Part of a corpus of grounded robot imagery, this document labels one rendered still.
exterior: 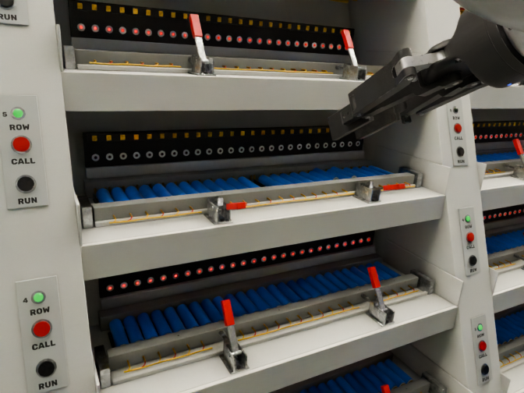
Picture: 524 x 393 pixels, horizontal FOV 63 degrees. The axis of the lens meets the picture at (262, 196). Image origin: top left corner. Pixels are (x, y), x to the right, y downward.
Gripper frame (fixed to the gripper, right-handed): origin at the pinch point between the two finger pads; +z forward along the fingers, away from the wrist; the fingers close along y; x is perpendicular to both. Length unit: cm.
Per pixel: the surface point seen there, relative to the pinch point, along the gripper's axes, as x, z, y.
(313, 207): 7.7, 17.3, -2.7
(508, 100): -8, 13, -52
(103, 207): 4.1, 19.0, 27.6
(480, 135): -6, 29, -64
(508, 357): 45, 28, -52
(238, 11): -32.7, 28.9, -2.6
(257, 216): 8.1, 16.7, 7.5
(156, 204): 4.4, 19.1, 20.9
